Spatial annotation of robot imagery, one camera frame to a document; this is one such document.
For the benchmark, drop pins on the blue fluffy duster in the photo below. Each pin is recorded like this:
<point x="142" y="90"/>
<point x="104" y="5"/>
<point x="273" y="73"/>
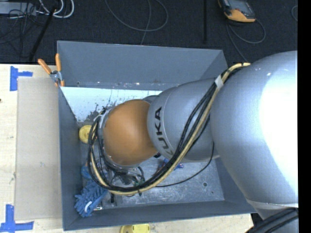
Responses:
<point x="90" y="194"/>

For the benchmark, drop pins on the small blue toy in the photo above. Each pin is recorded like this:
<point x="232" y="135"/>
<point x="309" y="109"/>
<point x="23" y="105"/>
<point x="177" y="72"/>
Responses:
<point x="180" y="165"/>

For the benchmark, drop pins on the yellow round disc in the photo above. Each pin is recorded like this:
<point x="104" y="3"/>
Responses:
<point x="84" y="133"/>

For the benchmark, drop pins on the pale wood flat board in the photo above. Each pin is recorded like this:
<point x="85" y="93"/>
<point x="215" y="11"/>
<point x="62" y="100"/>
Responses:
<point x="36" y="154"/>

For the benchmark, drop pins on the grey metal bin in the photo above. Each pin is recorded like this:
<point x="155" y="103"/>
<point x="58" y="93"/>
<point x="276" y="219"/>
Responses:
<point x="136" y="64"/>

